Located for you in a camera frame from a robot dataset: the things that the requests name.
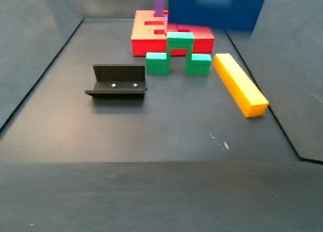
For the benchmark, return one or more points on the black angled bracket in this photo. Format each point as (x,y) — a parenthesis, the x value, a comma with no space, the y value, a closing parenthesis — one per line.
(119,81)

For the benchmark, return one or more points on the blue U-shaped block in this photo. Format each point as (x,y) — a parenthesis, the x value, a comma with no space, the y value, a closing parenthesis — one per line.
(222,14)

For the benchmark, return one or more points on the purple block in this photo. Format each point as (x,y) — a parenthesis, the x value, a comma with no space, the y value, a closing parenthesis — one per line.
(159,8)

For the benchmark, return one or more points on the yellow long block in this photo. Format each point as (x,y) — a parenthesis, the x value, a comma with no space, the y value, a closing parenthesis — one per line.
(246,94)

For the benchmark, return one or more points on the green arch block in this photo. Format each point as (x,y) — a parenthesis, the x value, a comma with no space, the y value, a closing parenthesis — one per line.
(180,43)

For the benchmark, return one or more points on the red insertion board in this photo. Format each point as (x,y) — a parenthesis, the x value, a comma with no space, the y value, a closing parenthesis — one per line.
(150,34)

